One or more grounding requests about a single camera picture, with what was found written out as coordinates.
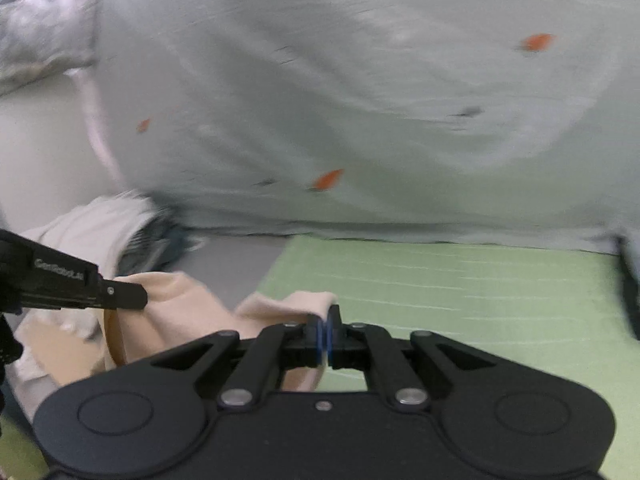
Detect beige long-sleeve garment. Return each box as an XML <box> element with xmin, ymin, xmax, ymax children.
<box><xmin>8</xmin><ymin>194</ymin><xmax>338</xmax><ymax>411</ymax></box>

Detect grey checked shirt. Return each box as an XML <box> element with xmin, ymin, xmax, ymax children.
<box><xmin>116</xmin><ymin>210</ymin><xmax>206</xmax><ymax>276</ymax></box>

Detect green cutting mat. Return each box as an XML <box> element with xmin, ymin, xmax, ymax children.
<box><xmin>0</xmin><ymin>234</ymin><xmax>640</xmax><ymax>480</ymax></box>

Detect grey crumpled cloth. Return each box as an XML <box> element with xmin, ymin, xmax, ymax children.
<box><xmin>1</xmin><ymin>0</ymin><xmax>98</xmax><ymax>96</ymax></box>

